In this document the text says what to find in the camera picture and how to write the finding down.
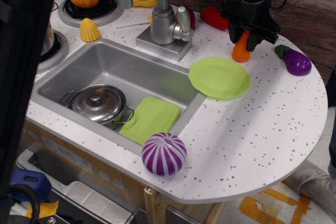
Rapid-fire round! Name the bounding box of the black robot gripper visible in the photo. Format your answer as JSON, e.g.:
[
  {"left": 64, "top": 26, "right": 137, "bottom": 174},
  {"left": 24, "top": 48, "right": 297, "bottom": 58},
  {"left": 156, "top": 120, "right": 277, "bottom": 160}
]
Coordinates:
[{"left": 221, "top": 0, "right": 280, "bottom": 51}]

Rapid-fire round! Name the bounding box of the orange toy carrot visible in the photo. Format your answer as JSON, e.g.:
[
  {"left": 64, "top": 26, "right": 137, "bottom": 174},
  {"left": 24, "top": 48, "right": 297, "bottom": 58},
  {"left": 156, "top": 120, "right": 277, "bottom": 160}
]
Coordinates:
[{"left": 231, "top": 30, "right": 250, "bottom": 62}]

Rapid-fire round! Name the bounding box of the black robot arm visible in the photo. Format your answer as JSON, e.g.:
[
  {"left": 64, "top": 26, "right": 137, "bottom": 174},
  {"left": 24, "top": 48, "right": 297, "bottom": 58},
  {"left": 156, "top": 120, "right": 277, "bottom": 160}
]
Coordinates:
[{"left": 221, "top": 0, "right": 280, "bottom": 52}]

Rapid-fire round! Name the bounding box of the light green plastic plate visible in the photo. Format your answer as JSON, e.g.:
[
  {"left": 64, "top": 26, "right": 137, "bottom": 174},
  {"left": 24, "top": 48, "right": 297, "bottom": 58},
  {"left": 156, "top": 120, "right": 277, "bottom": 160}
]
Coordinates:
[{"left": 188, "top": 57, "right": 250, "bottom": 99}]

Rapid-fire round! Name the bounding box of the red toy pepper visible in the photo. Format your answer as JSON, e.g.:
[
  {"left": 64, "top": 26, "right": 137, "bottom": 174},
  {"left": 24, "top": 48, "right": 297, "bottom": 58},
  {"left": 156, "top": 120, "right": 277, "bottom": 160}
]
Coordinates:
[{"left": 199, "top": 6, "right": 228, "bottom": 30}]

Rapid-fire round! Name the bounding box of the purple toy eggplant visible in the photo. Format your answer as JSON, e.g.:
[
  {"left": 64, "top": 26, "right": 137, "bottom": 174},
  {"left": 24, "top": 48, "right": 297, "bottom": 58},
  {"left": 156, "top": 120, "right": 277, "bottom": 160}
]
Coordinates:
[{"left": 275, "top": 45, "right": 312, "bottom": 76}]

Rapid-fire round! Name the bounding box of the silver toy faucet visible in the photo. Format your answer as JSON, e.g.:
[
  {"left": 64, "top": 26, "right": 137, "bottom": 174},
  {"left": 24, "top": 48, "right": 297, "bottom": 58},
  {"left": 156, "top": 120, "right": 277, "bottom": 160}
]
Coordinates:
[{"left": 136, "top": 0, "right": 194, "bottom": 61}]

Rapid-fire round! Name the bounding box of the green cutting board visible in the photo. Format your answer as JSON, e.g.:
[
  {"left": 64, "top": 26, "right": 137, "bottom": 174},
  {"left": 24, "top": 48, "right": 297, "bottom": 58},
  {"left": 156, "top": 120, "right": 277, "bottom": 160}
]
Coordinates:
[{"left": 119, "top": 97, "right": 181, "bottom": 146}]

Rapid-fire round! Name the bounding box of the black stove burner right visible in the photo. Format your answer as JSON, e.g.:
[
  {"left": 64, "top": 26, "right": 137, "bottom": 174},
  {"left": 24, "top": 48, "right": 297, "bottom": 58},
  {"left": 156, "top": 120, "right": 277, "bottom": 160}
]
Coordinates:
[{"left": 58, "top": 0, "right": 123, "bottom": 28}]

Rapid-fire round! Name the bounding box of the purple striped toy onion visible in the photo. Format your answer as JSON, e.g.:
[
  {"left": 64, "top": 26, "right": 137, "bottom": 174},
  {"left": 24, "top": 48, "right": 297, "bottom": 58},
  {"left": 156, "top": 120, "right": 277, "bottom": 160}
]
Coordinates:
[{"left": 142, "top": 132, "right": 187, "bottom": 176}]

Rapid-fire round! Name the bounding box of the yellow toy corn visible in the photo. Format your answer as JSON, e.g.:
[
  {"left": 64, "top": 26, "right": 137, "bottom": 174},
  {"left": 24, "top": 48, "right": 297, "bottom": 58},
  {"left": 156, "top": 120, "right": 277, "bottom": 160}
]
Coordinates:
[{"left": 80, "top": 18, "right": 101, "bottom": 42}]

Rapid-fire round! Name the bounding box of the small steel pot with lid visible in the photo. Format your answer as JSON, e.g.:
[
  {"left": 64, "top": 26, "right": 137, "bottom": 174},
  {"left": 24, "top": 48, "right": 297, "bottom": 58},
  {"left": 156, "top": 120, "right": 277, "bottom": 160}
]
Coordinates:
[{"left": 61, "top": 84, "right": 134, "bottom": 130}]

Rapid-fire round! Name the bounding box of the grey shoe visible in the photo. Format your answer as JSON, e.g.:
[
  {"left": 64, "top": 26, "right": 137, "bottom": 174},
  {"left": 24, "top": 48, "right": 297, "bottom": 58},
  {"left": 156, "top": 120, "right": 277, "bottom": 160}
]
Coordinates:
[{"left": 285, "top": 161, "right": 335, "bottom": 221}]

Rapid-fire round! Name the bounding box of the grey toy sink basin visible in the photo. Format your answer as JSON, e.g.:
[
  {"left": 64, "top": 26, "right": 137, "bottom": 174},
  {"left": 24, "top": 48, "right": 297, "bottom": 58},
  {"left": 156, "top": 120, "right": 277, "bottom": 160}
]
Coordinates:
[{"left": 31, "top": 39, "right": 206, "bottom": 155}]

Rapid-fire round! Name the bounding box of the stove burner front left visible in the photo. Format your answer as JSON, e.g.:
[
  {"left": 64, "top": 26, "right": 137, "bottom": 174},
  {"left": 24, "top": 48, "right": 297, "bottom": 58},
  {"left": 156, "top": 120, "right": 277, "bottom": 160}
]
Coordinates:
[{"left": 36, "top": 30, "right": 69, "bottom": 74}]

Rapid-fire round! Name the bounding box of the tall steel pot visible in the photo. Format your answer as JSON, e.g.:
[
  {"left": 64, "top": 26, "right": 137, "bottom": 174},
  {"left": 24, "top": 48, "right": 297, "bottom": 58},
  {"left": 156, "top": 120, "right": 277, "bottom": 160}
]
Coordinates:
[{"left": 40, "top": 22, "right": 55, "bottom": 56}]

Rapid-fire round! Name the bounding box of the blue clamp tool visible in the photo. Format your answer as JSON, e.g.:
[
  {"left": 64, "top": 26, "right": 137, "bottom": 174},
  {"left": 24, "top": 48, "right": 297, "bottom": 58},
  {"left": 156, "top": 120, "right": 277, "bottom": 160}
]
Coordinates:
[{"left": 8, "top": 168, "right": 51, "bottom": 202}]

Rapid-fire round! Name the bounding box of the black foreground post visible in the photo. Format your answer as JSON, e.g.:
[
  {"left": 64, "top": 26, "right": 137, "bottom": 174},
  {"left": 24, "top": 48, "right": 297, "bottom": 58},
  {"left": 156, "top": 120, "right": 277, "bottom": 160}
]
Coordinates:
[{"left": 1, "top": 0, "right": 54, "bottom": 198}]

